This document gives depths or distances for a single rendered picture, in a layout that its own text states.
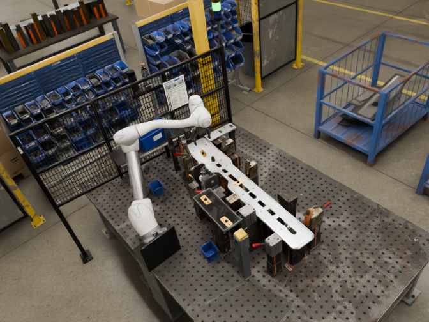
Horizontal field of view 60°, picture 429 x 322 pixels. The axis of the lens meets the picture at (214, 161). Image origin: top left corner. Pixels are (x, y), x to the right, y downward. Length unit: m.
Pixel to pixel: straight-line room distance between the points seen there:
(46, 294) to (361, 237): 2.80
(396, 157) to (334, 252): 2.12
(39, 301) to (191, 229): 1.68
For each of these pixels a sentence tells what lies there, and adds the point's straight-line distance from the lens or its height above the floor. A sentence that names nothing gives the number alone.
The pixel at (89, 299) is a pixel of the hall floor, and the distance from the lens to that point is 3.74.
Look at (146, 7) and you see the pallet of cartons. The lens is 5.89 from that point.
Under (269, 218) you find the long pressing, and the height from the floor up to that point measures 1.00.
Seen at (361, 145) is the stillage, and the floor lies 0.19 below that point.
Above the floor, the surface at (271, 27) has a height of 0.85.
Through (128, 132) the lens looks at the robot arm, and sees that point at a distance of 2.75.
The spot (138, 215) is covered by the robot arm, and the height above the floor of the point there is 1.06.
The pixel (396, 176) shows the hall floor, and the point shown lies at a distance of 4.43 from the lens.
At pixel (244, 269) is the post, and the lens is 2.56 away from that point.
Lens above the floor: 2.98
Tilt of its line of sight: 41 degrees down
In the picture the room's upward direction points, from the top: 10 degrees counter-clockwise
